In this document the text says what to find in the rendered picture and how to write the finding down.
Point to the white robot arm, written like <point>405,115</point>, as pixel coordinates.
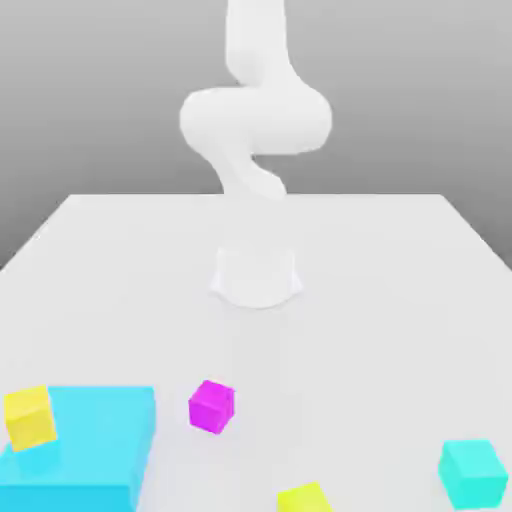
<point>256,120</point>

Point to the small magenta cube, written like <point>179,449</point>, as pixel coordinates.
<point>211,407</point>

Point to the small lime yellow cube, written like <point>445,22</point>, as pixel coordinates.
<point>304,499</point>

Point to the small turquoise cube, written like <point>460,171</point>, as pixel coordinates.
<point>472,474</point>

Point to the large cyan box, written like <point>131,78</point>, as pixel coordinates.
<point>96,448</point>

